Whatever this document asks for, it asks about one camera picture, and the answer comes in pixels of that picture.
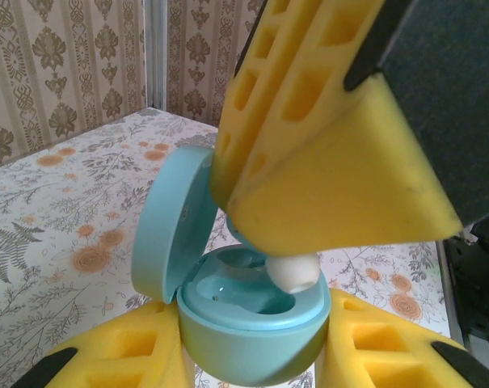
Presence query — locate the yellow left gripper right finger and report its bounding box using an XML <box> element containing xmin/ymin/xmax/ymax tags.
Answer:
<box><xmin>315</xmin><ymin>288</ymin><xmax>489</xmax><ymax>388</ymax></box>

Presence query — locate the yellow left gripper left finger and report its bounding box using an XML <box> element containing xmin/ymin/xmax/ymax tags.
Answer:
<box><xmin>15</xmin><ymin>301</ymin><xmax>193</xmax><ymax>388</ymax></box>

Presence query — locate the pale mint earbud charging case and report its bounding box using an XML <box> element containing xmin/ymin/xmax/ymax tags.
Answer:
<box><xmin>131</xmin><ymin>145</ymin><xmax>333</xmax><ymax>388</ymax></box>

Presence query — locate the pale mint wireless earbud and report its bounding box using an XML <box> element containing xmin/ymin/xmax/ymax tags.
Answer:
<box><xmin>265</xmin><ymin>253</ymin><xmax>321</xmax><ymax>295</ymax></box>

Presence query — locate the floral patterned table cover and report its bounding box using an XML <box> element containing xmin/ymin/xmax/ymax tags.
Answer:
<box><xmin>0</xmin><ymin>107</ymin><xmax>451</xmax><ymax>388</ymax></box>

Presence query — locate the aluminium corner post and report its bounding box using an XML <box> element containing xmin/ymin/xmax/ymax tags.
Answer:
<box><xmin>145</xmin><ymin>0</ymin><xmax>169</xmax><ymax>113</ymax></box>

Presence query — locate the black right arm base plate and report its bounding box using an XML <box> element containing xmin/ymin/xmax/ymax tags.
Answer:
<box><xmin>449</xmin><ymin>226</ymin><xmax>489</xmax><ymax>388</ymax></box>

